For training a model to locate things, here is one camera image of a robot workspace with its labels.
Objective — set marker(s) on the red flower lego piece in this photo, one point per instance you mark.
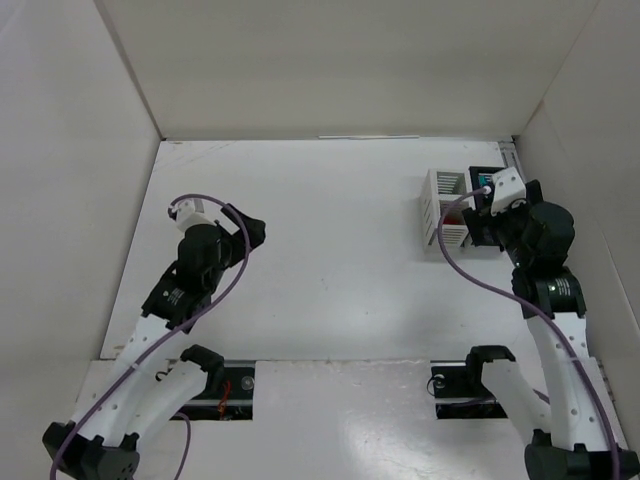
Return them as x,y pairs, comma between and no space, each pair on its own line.
454,218

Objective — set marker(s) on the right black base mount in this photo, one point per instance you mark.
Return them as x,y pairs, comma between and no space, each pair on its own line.
457,387

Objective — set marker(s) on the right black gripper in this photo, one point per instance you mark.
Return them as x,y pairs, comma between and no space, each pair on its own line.
482,226

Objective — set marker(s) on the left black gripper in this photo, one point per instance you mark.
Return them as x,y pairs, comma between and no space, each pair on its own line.
232,239

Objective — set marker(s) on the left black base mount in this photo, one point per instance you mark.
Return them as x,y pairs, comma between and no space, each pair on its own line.
229,389

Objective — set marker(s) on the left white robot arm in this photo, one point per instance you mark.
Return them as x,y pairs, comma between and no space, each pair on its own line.
160,368

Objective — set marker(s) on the black slatted container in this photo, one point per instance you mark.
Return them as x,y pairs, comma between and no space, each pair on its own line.
482,201

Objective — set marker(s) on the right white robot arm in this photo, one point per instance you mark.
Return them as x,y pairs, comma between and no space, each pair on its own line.
566,431

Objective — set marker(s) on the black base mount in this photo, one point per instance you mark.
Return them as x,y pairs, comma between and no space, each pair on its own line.
457,387
229,389

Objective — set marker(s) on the aluminium rail right edge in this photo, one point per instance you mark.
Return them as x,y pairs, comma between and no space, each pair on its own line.
508,150

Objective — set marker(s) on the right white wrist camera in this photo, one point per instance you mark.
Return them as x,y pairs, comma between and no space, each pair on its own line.
508,187

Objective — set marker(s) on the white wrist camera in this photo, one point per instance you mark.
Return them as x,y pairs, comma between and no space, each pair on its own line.
188,213
508,187

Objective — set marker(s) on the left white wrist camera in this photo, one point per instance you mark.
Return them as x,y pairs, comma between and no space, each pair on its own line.
188,213

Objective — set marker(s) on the white slatted container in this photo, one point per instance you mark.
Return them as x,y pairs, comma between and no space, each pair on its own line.
439,190

